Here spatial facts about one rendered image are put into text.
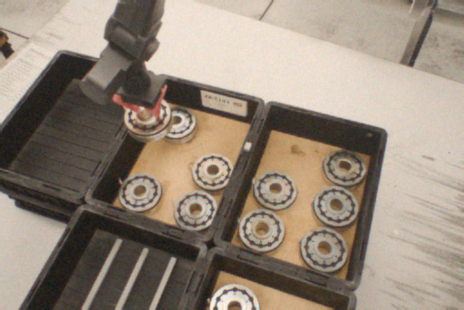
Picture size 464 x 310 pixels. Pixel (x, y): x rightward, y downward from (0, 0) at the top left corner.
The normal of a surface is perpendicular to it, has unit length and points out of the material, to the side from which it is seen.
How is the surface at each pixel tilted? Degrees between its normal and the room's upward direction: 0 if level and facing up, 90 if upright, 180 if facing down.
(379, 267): 0
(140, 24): 82
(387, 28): 0
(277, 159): 0
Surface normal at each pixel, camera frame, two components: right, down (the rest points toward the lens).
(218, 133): -0.03, -0.55
